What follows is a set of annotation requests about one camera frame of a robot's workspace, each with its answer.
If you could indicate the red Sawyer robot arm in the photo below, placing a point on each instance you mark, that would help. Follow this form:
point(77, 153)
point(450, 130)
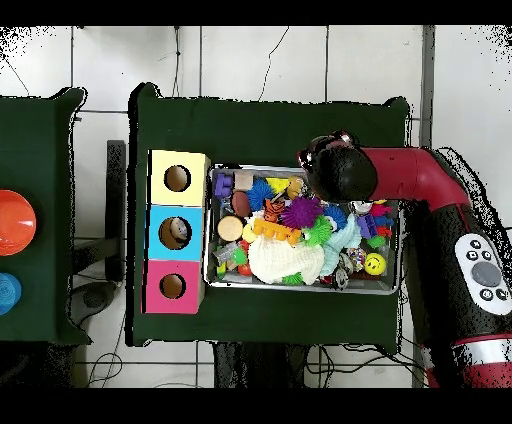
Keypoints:
point(416, 172)

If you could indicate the shallow clear mesh bin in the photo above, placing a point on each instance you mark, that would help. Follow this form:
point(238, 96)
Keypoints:
point(210, 240)

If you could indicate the wooden box with three holes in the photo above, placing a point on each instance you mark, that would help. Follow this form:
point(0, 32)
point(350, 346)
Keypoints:
point(156, 240)

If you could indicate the blue spiky ball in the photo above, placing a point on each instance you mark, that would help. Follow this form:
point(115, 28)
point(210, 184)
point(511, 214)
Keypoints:
point(258, 194)

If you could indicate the orange toy building block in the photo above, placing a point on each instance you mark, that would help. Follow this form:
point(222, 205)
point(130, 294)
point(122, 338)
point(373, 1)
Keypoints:
point(274, 230)

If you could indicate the toy hamburger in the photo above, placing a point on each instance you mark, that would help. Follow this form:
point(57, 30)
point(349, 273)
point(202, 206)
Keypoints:
point(230, 228)

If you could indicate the purple toy block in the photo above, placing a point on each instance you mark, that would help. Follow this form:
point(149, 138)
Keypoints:
point(222, 186)

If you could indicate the purple spiky ball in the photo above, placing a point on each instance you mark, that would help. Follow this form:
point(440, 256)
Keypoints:
point(300, 212)

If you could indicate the cream knitted cloth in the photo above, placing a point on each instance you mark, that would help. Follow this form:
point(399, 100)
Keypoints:
point(284, 260)

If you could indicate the green spiky ball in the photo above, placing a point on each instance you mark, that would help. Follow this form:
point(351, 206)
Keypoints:
point(318, 230)

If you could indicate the dark green table cloth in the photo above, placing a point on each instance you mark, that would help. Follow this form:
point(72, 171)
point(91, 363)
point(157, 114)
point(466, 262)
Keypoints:
point(240, 136)
point(48, 160)

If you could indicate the yellow smiley face ball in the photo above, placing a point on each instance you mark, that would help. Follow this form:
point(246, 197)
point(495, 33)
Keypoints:
point(374, 263)

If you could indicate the orange round disc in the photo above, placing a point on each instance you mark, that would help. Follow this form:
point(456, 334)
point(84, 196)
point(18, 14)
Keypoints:
point(14, 222)

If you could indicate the blue round disc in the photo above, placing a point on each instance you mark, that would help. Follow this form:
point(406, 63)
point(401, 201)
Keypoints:
point(8, 293)

